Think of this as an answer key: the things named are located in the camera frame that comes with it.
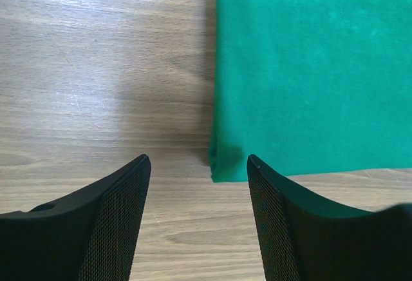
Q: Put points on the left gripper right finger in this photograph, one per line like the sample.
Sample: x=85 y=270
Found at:
x=305 y=236

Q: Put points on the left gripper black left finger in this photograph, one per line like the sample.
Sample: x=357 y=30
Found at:
x=90 y=234

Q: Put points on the green t-shirt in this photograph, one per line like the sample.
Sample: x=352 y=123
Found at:
x=311 y=86

